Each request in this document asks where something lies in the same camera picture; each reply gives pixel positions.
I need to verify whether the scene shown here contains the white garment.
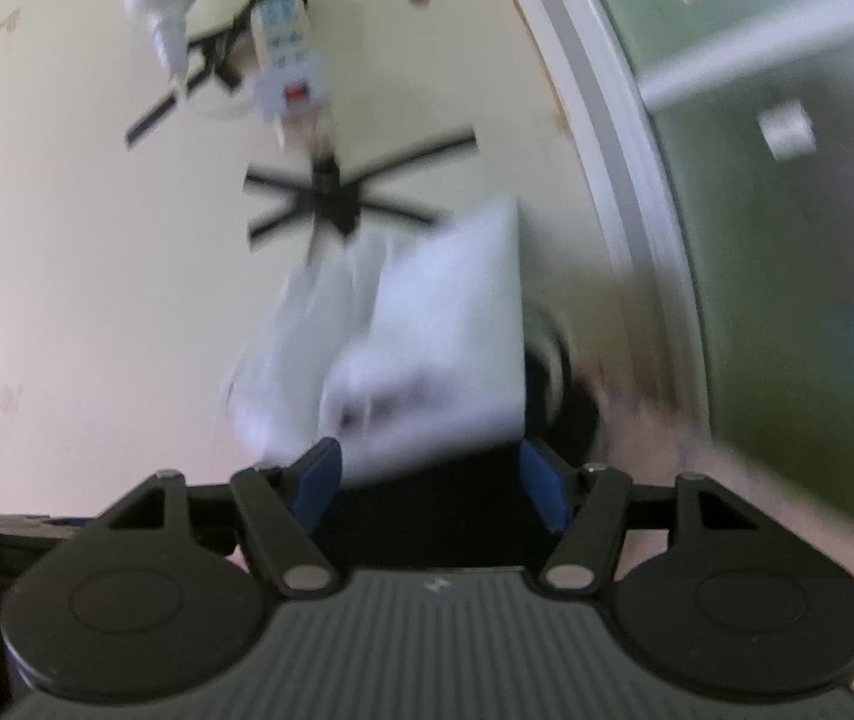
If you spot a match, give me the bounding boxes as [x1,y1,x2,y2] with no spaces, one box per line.
[226,199,526,486]

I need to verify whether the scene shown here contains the person's right hand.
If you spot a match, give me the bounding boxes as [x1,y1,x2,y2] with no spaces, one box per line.
[594,380,854,691]

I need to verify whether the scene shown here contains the white wall switch box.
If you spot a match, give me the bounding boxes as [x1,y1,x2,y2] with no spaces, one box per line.
[249,0,329,124]

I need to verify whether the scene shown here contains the white door frame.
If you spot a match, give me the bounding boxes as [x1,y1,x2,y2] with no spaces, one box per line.
[516,0,712,427]

